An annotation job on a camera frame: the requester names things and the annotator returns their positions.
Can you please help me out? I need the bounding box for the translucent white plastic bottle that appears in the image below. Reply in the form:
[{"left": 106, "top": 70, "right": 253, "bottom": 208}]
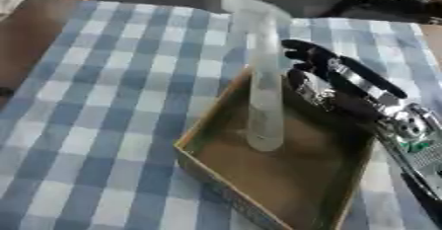
[{"left": 219, "top": 0, "right": 294, "bottom": 152}]

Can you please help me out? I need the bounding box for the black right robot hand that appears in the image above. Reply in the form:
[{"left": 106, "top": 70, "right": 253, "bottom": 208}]
[{"left": 279, "top": 38, "right": 409, "bottom": 122}]

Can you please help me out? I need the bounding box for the open tan cardboard box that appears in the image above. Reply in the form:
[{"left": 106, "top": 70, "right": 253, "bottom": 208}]
[{"left": 173, "top": 65, "right": 379, "bottom": 230}]

